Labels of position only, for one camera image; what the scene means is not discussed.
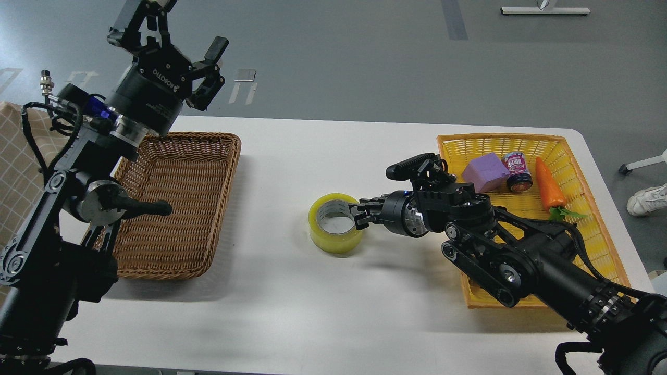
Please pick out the yellow plastic basket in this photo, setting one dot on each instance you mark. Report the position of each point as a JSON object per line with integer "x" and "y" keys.
{"x": 459, "y": 149}

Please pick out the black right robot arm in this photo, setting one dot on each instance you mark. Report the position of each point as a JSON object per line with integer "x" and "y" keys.
{"x": 513, "y": 257}

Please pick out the purple block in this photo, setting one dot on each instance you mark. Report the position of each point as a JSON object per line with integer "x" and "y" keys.
{"x": 486, "y": 173}

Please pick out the white sneaker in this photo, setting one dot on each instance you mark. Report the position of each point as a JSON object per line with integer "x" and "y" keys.
{"x": 646, "y": 201}

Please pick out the white chair leg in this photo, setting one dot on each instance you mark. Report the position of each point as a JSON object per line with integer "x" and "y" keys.
{"x": 627, "y": 168}

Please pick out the white stand base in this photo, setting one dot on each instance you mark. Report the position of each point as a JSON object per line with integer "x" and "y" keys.
{"x": 545, "y": 8}

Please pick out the beige checkered cloth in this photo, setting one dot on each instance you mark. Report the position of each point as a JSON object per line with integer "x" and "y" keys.
{"x": 21, "y": 180}

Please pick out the orange toy carrot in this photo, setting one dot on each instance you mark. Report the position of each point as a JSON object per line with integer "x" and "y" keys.
{"x": 551, "y": 194}

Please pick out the brown wicker basket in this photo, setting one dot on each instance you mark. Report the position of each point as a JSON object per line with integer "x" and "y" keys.
{"x": 192, "y": 171}

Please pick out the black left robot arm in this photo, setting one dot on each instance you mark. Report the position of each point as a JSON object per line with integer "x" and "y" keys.
{"x": 63, "y": 252}

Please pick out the yellow tape roll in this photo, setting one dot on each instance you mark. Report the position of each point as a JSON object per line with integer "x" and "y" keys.
{"x": 331, "y": 224}

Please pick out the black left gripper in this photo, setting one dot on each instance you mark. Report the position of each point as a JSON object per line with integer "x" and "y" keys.
{"x": 153, "y": 89}

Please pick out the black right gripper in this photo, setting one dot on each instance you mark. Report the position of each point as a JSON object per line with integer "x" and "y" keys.
{"x": 388, "y": 209}

